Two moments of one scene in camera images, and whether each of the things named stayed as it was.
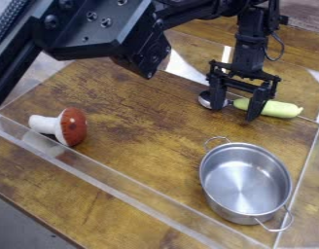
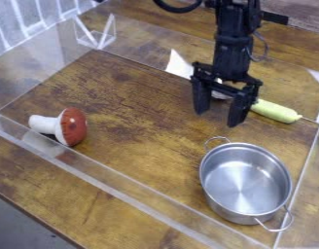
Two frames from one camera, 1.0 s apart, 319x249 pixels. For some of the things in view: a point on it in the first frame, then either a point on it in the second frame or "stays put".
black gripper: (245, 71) -> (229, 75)
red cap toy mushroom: (68, 125) stays put
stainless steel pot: (246, 184) stays put
